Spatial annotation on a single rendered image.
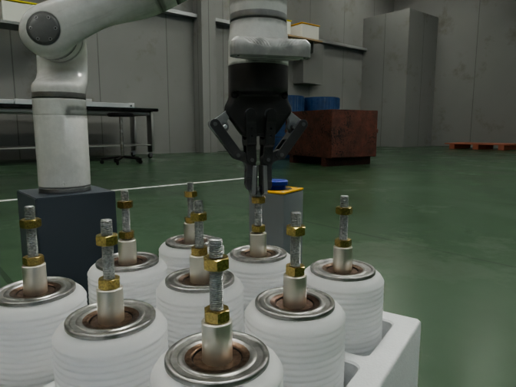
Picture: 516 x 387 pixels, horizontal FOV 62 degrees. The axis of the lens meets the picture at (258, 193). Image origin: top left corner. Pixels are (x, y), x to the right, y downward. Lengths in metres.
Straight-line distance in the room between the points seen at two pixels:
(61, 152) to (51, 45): 0.18
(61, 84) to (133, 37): 6.92
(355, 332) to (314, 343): 0.12
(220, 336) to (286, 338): 0.09
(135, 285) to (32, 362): 0.13
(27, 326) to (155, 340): 0.13
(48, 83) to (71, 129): 0.09
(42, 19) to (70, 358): 0.61
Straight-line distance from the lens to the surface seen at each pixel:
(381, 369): 0.48
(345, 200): 0.50
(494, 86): 11.52
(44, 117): 0.86
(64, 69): 0.91
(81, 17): 0.85
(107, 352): 0.37
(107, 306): 0.40
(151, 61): 7.83
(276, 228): 0.72
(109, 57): 7.53
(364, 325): 0.51
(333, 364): 0.42
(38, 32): 0.86
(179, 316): 0.46
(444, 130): 11.93
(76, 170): 0.86
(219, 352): 0.32
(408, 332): 0.56
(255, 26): 0.53
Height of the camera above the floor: 0.42
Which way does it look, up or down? 8 degrees down
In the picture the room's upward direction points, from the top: straight up
